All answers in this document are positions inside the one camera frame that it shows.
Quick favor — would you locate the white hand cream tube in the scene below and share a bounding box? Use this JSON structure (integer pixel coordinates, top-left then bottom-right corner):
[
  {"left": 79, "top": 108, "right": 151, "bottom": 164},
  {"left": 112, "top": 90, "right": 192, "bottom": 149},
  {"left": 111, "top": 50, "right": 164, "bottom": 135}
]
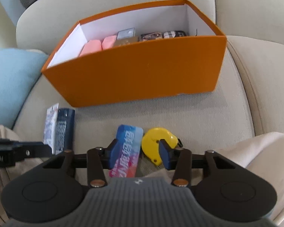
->
[{"left": 43, "top": 103, "right": 59, "bottom": 155}]

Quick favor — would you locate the light blue cushion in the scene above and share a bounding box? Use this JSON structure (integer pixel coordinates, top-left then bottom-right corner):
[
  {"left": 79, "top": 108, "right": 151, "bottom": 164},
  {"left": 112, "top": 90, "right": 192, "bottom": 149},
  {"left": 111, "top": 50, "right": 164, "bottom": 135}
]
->
[{"left": 0, "top": 48, "right": 48, "bottom": 129}]

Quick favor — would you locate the pink cylinder cup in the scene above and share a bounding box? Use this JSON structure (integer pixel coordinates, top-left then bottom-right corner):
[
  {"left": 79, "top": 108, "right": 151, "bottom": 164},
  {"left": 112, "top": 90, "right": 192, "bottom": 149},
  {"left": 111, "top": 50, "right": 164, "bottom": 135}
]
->
[{"left": 79, "top": 40, "right": 102, "bottom": 56}]

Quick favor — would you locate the blue pink card tin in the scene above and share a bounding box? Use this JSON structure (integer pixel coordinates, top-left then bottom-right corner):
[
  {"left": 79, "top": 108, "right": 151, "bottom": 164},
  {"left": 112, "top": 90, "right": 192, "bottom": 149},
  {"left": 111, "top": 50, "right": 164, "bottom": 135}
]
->
[{"left": 109, "top": 124, "right": 144, "bottom": 178}]

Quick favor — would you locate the orange cardboard box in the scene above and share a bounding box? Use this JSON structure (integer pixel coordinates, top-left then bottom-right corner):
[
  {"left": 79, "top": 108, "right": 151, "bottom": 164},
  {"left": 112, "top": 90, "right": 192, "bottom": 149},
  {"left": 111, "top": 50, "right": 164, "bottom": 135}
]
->
[{"left": 41, "top": 0, "right": 227, "bottom": 108}]

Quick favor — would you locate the dark blue tube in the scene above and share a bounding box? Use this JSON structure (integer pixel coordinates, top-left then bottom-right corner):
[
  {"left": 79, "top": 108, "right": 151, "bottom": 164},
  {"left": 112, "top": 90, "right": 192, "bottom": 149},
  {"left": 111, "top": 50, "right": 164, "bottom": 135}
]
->
[{"left": 54, "top": 108, "right": 75, "bottom": 154}]

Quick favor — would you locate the yellow tape measure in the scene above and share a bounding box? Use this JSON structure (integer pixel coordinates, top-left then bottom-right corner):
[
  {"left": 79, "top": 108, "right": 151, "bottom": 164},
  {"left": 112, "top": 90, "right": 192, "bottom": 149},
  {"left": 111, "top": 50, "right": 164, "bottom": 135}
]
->
[{"left": 141, "top": 127, "right": 183, "bottom": 166}]

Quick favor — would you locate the silver grey small box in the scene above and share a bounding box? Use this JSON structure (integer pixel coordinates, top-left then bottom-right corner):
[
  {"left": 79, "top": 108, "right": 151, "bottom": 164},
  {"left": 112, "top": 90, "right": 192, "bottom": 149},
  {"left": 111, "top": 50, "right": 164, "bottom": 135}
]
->
[{"left": 116, "top": 28, "right": 135, "bottom": 40}]

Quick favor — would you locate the illustrated picture tin box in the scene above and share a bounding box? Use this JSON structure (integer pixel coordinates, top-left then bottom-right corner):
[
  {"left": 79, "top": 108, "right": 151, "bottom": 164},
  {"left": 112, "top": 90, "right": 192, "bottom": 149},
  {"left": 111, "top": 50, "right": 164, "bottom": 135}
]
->
[{"left": 139, "top": 32, "right": 163, "bottom": 42}]

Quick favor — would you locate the pink pump bottle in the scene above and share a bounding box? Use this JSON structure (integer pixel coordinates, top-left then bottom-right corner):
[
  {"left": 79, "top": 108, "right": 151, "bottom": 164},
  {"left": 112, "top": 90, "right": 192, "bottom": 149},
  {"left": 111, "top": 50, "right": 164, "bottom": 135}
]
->
[{"left": 101, "top": 35, "right": 117, "bottom": 50}]

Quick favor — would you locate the gold jewellery box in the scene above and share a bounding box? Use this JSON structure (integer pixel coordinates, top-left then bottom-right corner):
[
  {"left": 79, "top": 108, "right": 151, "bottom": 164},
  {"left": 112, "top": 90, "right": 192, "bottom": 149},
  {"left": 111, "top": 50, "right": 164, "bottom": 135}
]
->
[{"left": 113, "top": 36, "right": 139, "bottom": 47}]

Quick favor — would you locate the black plaid glasses case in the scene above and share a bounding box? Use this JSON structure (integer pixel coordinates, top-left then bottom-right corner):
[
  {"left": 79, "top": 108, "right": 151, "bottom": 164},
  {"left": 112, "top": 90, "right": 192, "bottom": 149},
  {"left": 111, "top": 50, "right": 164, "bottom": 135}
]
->
[{"left": 162, "top": 30, "right": 187, "bottom": 38}]

